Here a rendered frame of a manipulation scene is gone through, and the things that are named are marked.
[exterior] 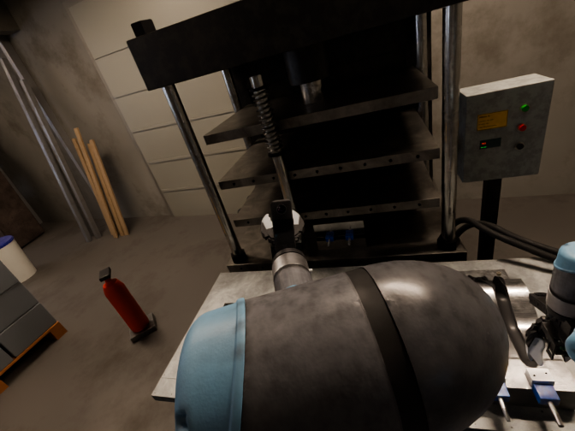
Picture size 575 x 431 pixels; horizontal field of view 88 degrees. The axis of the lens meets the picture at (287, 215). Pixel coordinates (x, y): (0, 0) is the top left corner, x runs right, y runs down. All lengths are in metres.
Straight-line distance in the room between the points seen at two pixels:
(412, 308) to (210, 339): 0.12
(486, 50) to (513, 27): 0.21
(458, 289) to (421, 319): 0.04
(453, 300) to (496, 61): 3.08
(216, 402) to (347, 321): 0.09
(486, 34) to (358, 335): 3.09
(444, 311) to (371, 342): 0.05
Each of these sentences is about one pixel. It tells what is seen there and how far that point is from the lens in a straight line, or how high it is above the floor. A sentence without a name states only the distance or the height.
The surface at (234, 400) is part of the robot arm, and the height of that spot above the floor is 1.67.
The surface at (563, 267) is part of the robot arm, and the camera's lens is 0.79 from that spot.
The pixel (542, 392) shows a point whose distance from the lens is 1.12.
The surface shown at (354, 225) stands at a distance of 1.62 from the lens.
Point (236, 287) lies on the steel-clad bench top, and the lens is 1.66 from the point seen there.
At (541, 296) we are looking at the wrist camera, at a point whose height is 1.14.
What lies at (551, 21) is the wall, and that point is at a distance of 3.30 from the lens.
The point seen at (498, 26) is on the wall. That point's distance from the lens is 3.21.
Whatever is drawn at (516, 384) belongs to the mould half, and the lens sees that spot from 1.13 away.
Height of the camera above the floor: 1.83
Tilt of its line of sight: 29 degrees down
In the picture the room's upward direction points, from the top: 16 degrees counter-clockwise
